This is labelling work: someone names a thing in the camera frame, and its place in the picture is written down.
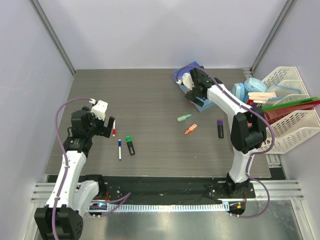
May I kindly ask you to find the wooden stick bundle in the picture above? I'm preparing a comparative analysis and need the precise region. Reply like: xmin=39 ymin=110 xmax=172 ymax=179
xmin=248 ymin=92 xmax=277 ymax=104

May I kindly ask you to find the green capped black highlighter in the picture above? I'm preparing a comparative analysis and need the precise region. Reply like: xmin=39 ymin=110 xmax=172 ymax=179
xmin=125 ymin=135 xmax=136 ymax=156

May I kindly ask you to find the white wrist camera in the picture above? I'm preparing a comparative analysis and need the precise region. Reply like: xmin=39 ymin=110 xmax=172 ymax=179
xmin=176 ymin=73 xmax=194 ymax=90
xmin=90 ymin=100 xmax=108 ymax=121

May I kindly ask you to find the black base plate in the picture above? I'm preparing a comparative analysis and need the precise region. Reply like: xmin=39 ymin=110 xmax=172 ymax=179
xmin=77 ymin=176 xmax=256 ymax=201

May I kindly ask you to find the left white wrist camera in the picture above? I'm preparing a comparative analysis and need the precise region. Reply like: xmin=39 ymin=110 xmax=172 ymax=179
xmin=90 ymin=100 xmax=108 ymax=121

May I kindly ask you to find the purple plastic box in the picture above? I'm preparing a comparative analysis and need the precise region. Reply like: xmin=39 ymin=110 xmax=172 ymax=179
xmin=173 ymin=67 xmax=215 ymax=112

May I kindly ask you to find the white slotted cable duct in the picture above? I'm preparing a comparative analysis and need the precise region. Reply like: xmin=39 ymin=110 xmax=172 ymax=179
xmin=86 ymin=203 xmax=230 ymax=213

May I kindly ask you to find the red capped white marker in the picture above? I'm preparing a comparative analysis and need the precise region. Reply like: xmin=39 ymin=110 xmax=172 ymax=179
xmin=112 ymin=120 xmax=116 ymax=137

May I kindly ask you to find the blue capped white marker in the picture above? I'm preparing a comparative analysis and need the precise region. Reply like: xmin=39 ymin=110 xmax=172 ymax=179
xmin=118 ymin=139 xmax=122 ymax=161

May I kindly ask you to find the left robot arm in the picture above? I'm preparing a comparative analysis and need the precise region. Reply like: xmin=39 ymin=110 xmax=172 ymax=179
xmin=34 ymin=100 xmax=115 ymax=240

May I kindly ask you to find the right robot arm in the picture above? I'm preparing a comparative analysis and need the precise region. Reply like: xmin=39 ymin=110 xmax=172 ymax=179
xmin=185 ymin=65 xmax=268 ymax=198

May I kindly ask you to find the purple capped black highlighter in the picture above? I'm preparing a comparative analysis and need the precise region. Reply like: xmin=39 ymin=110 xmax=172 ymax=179
xmin=217 ymin=119 xmax=224 ymax=139

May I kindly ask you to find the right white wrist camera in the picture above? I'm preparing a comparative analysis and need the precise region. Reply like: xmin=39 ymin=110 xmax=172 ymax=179
xmin=176 ymin=73 xmax=194 ymax=90

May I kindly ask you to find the white mesh file rack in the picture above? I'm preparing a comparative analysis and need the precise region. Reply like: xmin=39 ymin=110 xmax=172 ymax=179
xmin=262 ymin=66 xmax=320 ymax=154

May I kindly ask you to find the green utility knife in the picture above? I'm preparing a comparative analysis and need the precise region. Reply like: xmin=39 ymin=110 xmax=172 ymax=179
xmin=177 ymin=114 xmax=192 ymax=122

